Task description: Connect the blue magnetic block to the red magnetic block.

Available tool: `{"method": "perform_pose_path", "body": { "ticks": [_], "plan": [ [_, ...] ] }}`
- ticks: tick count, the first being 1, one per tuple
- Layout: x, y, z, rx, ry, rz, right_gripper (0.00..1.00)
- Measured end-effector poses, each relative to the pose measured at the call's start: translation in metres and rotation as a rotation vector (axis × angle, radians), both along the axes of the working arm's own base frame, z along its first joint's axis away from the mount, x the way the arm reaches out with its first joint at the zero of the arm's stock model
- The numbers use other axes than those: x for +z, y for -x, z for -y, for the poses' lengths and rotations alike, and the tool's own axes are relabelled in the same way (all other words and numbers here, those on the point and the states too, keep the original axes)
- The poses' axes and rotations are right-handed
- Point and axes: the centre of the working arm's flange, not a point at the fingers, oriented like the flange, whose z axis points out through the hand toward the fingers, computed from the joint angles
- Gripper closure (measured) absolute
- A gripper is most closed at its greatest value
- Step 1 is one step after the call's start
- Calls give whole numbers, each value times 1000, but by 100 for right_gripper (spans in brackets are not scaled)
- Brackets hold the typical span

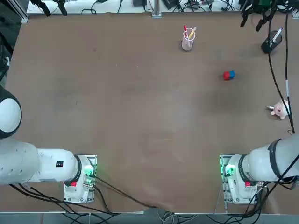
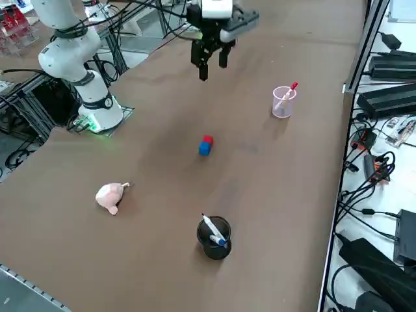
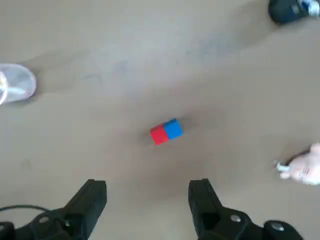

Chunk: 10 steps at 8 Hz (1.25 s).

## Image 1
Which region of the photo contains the aluminium profile post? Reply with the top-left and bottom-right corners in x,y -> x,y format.
152,0 -> 162,18

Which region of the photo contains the black mesh pen cup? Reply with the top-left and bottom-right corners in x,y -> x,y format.
261,31 -> 283,54

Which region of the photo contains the black cable with white sleeve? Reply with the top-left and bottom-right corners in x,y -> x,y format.
285,13 -> 295,134

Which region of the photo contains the aluminium profile rail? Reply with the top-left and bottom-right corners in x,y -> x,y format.
6,0 -> 29,23

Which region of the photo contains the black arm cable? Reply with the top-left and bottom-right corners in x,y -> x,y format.
267,9 -> 296,135

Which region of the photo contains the black base cable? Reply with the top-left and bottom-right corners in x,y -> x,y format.
8,183 -> 113,215
94,176 -> 157,209

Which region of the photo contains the pink translucent pen cup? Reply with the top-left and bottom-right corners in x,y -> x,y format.
181,27 -> 196,51

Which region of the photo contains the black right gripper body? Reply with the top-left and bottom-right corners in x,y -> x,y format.
241,0 -> 291,13

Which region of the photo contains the metal base mounting plate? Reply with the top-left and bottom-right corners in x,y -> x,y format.
219,154 -> 260,205
63,154 -> 98,203

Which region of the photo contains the pink plush pig toy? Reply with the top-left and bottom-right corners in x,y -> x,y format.
265,99 -> 292,120

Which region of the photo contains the thin black looped cable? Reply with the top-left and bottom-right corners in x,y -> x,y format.
81,0 -> 106,14

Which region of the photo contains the white marker with blue cap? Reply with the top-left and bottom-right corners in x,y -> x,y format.
272,27 -> 283,44

